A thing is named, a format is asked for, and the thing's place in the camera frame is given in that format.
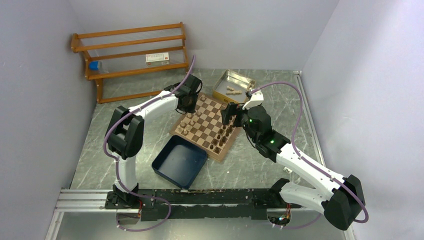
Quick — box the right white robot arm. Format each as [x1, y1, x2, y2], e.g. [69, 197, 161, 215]
[220, 102, 365, 231]

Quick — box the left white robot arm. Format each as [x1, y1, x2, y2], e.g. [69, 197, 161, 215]
[103, 74, 203, 208]

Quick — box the light chess pieces pile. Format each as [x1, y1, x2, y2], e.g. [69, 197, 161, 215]
[226, 85, 243, 95]

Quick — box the wooden chess board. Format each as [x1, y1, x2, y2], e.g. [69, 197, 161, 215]
[169, 93, 242, 162]

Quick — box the dark chess pieces group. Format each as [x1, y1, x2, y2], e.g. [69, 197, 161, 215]
[209, 125, 234, 155]

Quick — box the gold metal tin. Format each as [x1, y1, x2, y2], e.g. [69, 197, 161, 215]
[212, 69, 256, 103]

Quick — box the white red box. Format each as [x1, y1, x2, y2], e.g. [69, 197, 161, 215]
[145, 52, 170, 66]

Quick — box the blue square tray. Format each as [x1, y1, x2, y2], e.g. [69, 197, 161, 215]
[151, 135, 208, 190]

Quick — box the small white plastic part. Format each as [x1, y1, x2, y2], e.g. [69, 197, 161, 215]
[283, 168, 293, 174]

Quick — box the wooden shelf rack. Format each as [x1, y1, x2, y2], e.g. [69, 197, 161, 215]
[70, 22, 190, 104]

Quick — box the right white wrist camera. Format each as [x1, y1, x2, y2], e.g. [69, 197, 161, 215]
[242, 89, 264, 110]

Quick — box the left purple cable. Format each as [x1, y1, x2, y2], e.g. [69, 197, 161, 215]
[102, 54, 197, 233]

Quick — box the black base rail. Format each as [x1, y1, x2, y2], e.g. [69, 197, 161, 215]
[104, 188, 300, 222]

